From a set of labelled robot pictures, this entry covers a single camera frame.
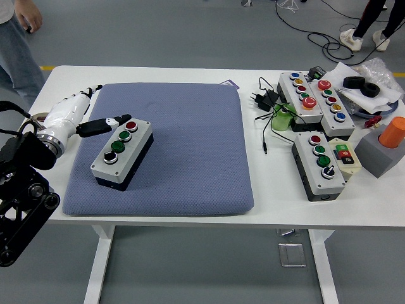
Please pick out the green plastic cup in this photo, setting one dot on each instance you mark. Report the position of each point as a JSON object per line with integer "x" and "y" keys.
{"x": 280, "y": 122}

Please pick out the person's hand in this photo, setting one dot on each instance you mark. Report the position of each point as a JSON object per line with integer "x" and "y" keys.
{"x": 30, "y": 16}

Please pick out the cream tray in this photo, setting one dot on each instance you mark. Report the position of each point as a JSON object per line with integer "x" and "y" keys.
{"x": 39, "y": 114}

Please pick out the white paper sheet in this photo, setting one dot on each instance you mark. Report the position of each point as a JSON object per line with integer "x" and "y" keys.
{"x": 340, "y": 74}

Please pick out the metal floor socket plate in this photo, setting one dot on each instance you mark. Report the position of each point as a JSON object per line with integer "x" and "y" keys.
{"x": 292, "y": 255}

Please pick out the red knob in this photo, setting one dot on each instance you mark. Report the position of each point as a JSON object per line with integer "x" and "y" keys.
{"x": 371, "y": 122}

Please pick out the clear bubble wrap bag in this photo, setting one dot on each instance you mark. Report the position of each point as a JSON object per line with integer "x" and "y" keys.
{"x": 376, "y": 68}

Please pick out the orange cylinder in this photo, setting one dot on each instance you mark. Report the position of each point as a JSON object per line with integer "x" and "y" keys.
{"x": 394, "y": 133}

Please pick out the white table leg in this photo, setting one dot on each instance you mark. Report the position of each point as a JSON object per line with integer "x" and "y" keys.
{"x": 98, "y": 269}
{"x": 326, "y": 269}

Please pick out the person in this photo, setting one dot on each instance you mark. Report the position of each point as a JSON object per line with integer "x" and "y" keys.
{"x": 367, "y": 19}
{"x": 16, "y": 57}

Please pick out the dark red small item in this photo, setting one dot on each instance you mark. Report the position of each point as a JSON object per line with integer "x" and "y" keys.
{"x": 40, "y": 118}

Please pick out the blue-grey textured mat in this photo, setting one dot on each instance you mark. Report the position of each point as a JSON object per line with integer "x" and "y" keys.
{"x": 190, "y": 142}

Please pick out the black terminal block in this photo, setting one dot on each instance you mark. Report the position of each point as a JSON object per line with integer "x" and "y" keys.
{"x": 316, "y": 72}

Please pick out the black power adapter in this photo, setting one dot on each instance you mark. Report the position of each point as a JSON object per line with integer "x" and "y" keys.
{"x": 264, "y": 100}

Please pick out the grey four-button control box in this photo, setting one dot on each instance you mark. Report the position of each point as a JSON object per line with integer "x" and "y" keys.
{"x": 139, "y": 136}
{"x": 329, "y": 185}

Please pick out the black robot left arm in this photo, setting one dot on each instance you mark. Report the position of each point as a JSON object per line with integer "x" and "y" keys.
{"x": 19, "y": 152}

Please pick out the blue round plate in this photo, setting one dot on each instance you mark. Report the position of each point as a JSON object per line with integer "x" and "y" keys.
{"x": 389, "y": 111}

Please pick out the purple card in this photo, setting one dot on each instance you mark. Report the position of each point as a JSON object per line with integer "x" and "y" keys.
{"x": 231, "y": 84}

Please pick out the grey block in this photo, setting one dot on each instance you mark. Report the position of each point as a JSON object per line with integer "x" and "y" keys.
{"x": 376, "y": 158}

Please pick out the grey five-button control box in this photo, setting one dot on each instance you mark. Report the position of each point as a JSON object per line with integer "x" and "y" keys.
{"x": 286, "y": 83}
{"x": 335, "y": 126}

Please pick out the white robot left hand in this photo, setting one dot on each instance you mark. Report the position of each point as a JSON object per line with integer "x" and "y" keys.
{"x": 68, "y": 117}

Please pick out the cream three-button switch box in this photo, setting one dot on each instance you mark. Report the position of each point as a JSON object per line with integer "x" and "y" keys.
{"x": 345, "y": 155}

